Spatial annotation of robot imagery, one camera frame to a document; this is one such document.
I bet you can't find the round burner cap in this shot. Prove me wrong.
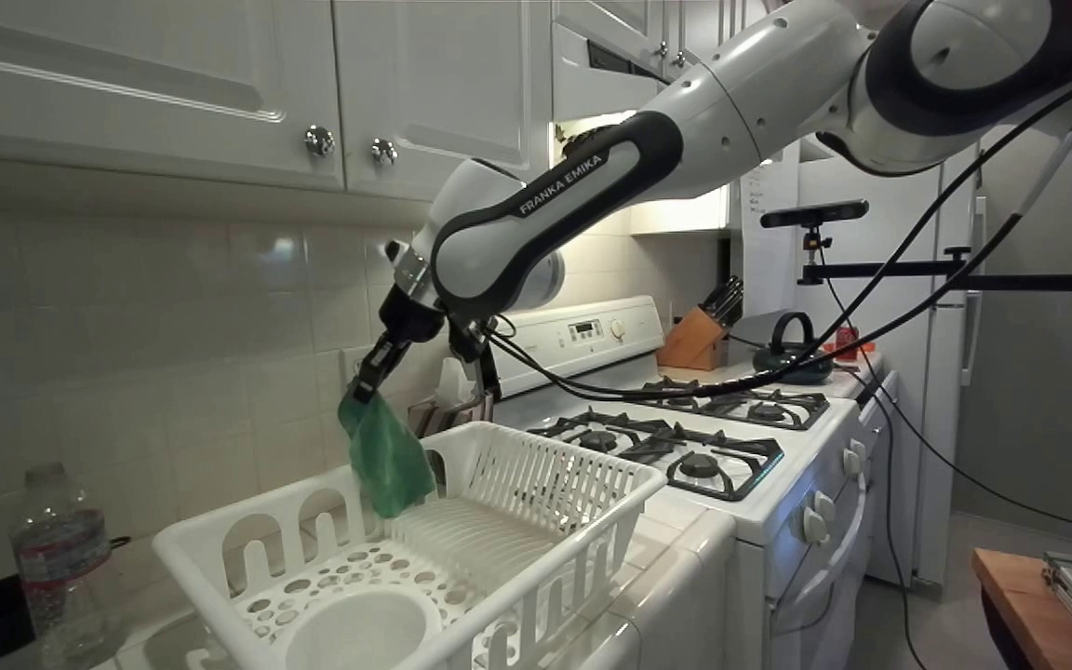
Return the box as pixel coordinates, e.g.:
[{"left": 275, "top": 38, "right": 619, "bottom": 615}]
[
  {"left": 571, "top": 424, "right": 625, "bottom": 452},
  {"left": 673, "top": 451, "right": 725, "bottom": 488}
]

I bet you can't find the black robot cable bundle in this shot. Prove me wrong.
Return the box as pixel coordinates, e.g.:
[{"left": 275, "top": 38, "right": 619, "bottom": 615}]
[{"left": 478, "top": 67, "right": 1072, "bottom": 400}]

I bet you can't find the small red object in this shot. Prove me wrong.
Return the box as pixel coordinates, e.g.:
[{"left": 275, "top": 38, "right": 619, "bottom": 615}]
[{"left": 829, "top": 325, "right": 872, "bottom": 364}]

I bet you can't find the white gas stove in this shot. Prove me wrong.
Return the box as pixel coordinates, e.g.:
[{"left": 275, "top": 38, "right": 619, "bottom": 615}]
[{"left": 483, "top": 289, "right": 900, "bottom": 670}]

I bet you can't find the white stove knob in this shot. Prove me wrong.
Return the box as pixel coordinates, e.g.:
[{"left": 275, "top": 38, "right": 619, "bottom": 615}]
[
  {"left": 836, "top": 440, "right": 873, "bottom": 482},
  {"left": 797, "top": 488, "right": 841, "bottom": 549}
]

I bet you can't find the white refrigerator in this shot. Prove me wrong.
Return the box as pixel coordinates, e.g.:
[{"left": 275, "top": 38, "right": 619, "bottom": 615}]
[{"left": 733, "top": 145, "right": 991, "bottom": 590}]

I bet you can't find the black camera support boom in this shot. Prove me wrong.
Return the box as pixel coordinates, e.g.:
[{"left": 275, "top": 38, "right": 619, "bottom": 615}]
[{"left": 793, "top": 228, "right": 1072, "bottom": 297}]

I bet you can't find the white plastic dish rack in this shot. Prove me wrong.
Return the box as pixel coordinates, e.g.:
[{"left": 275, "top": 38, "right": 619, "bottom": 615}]
[{"left": 150, "top": 418, "right": 671, "bottom": 670}]

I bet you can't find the black stove grate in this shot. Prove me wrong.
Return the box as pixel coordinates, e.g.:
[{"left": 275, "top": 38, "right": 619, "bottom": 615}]
[
  {"left": 619, "top": 374, "right": 832, "bottom": 435},
  {"left": 527, "top": 406, "right": 789, "bottom": 507}
]

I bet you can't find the thin black hanging cable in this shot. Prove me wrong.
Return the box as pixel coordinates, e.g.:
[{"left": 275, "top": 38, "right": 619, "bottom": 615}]
[{"left": 864, "top": 369, "right": 1072, "bottom": 537}]

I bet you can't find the narrow white cabinet door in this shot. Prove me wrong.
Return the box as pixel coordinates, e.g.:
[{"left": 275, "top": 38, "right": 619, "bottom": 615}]
[{"left": 332, "top": 0, "right": 557, "bottom": 208}]

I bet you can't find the wooden table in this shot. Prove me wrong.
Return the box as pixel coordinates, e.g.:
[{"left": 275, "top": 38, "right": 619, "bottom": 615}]
[{"left": 968, "top": 544, "right": 1072, "bottom": 670}]

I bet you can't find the wooden knife block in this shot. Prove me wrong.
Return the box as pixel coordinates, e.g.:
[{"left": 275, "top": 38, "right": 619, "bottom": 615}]
[{"left": 656, "top": 276, "right": 746, "bottom": 372}]

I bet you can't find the black camera bar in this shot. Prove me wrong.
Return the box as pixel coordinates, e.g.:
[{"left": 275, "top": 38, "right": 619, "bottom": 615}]
[{"left": 755, "top": 196, "right": 872, "bottom": 233}]

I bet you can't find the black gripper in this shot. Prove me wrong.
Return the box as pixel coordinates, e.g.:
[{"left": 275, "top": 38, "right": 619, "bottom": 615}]
[{"left": 348, "top": 287, "right": 449, "bottom": 400}]

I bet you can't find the wide white cabinet door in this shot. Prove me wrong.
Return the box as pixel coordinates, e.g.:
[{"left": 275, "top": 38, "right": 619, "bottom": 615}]
[{"left": 0, "top": 0, "right": 348, "bottom": 192}]

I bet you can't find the clear plastic water bottle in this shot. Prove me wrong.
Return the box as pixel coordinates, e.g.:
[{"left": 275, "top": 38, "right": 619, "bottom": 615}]
[{"left": 6, "top": 457, "right": 131, "bottom": 670}]

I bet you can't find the green towel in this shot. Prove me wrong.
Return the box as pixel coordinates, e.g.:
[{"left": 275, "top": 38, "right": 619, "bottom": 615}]
[{"left": 333, "top": 387, "right": 437, "bottom": 521}]

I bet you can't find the dark kettle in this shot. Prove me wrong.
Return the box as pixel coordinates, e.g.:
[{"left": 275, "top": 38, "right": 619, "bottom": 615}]
[{"left": 733, "top": 308, "right": 836, "bottom": 387}]

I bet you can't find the white crumpled bag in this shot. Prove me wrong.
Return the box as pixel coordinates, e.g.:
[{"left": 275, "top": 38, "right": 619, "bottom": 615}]
[{"left": 418, "top": 352, "right": 491, "bottom": 440}]

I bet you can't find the white cabinet above hood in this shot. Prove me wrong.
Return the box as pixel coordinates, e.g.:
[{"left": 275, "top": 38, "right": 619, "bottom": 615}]
[{"left": 552, "top": 0, "right": 771, "bottom": 126}]

